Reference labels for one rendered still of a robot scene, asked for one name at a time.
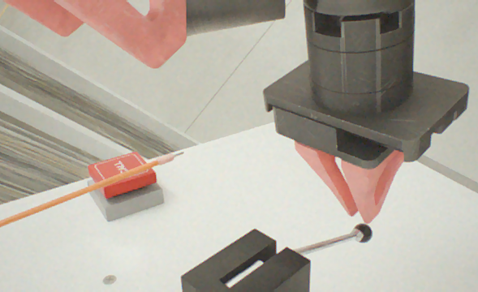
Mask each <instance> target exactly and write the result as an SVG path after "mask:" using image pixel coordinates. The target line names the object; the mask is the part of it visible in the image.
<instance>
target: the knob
mask: <svg viewBox="0 0 478 292"><path fill-rule="evenodd" d="M354 229H357V230H360V231H361V232H362V233H363V238H362V240H361V241H360V242H358V243H367V242H369V241H370V240H371V238H372V229H371V227H370V226H369V225H367V224H365V223H359V224H358V225H356V226H355V227H354Z"/></svg>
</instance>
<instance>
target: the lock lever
mask: <svg viewBox="0 0 478 292"><path fill-rule="evenodd" d="M362 238H363V233H362V232H361V231H360V230H357V229H353V230H352V231H351V232H350V233H349V234H345V235H342V236H339V237H336V238H332V239H328V240H325V241H322V242H319V243H315V244H312V245H308V246H306V247H300V248H296V249H293V251H296V252H297V253H299V254H300V255H302V256H305V255H308V254H312V253H314V252H317V251H321V250H324V249H326V248H330V247H334V246H337V245H339V244H343V243H347V242H350V241H352V240H355V241H357V242H360V241H361V240H362ZM263 263H264V262H262V261H261V260H257V261H255V262H254V263H253V264H251V265H249V266H248V267H247V268H245V269H244V270H243V271H242V272H240V273H238V274H237V275H236V276H234V277H232V278H231V279H230V280H229V281H227V282H226V283H224V284H225V285H226V286H228V287H231V286H232V285H234V284H235V283H236V282H237V281H239V280H241V279H242V278H243V277H245V276H246V275H248V274H249V273H250V272H251V271H253V270H254V269H256V268H257V267H259V266H260V265H261V264H263Z"/></svg>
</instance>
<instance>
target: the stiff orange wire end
mask: <svg viewBox="0 0 478 292"><path fill-rule="evenodd" d="M183 154H184V151H182V152H178V153H176V154H174V155H173V154H167V155H165V156H163V157H159V158H157V159H156V160H155V161H150V162H149V163H146V164H143V165H140V166H138V167H136V168H133V169H131V170H128V171H125V172H123V173H121V174H117V175H115V176H113V177H111V178H108V179H105V180H103V181H100V182H97V183H94V184H93V185H90V186H88V187H85V188H82V189H80V190H78V191H75V192H72V193H71V194H68V195H65V196H62V197H61V196H60V197H58V198H55V199H53V200H51V201H48V202H46V203H43V204H40V205H37V206H36V207H33V208H30V209H28V210H26V211H23V212H21V213H17V214H15V215H13V216H11V217H8V218H6V219H3V220H1V221H0V227H2V226H5V225H8V224H10V223H14V222H16V221H19V220H22V219H24V218H26V217H30V216H31V215H33V214H35V213H39V212H41V211H44V210H46V209H48V208H52V207H53V206H55V205H57V204H61V203H63V202H65V201H68V200H71V199H75V198H78V197H80V196H82V195H85V194H87V193H89V192H91V191H95V190H97V189H99V188H102V187H105V186H108V185H110V184H112V183H115V182H117V181H119V180H121V179H124V178H127V177H129V176H132V175H133V174H138V173H139V172H142V171H144V170H147V169H150V168H152V167H154V166H155V165H162V164H165V163H167V162H169V161H173V160H174V158H175V157H178V156H181V155H183Z"/></svg>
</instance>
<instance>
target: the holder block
mask: <svg viewBox="0 0 478 292"><path fill-rule="evenodd" d="M257 260H261V261H262V262H264V263H263V264H261V265H260V266H259V267H257V268H256V269H254V270H253V271H251V272H250V273H249V274H248V275H246V276H245V277H243V278H242V279H241V280H239V281H237V282H236V283H235V284H234V285H232V286H231V287H228V286H226V285H225V284H224V283H226V282H227V281H229V280H230V279H231V278H232V277H234V276H236V275H237V274H238V273H240V272H242V271H243V270H244V269H245V268H247V267H248V266H249V265H251V264H253V263H254V262H255V261H257ZM311 264H312V261H311V260H310V259H309V258H308V257H306V256H302V255H300V254H299V253H297V252H296V251H293V250H291V249H290V248H289V247H285V248H284V249H282V250H281V251H280V252H279V253H277V241H276V240H275V239H273V238H271V237H270V236H268V235H267V234H265V233H263V232H261V231H260V230H258V229H256V228H254V229H253V230H251V231H249V232H247V233H246V234H245V235H243V236H242V237H240V238H238V239H237V240H235V241H234V242H232V243H231V244H229V245H228V246H226V247H224V248H223V249H221V250H220V251H219V252H217V253H215V254H214V255H213V256H211V257H210V258H208V259H206V260H204V261H203V262H201V263H200V264H198V265H197V266H195V267H194V268H192V269H190V270H189V271H187V272H186V273H184V274H183V275H181V277H180V281H181V287H182V292H310V286H311Z"/></svg>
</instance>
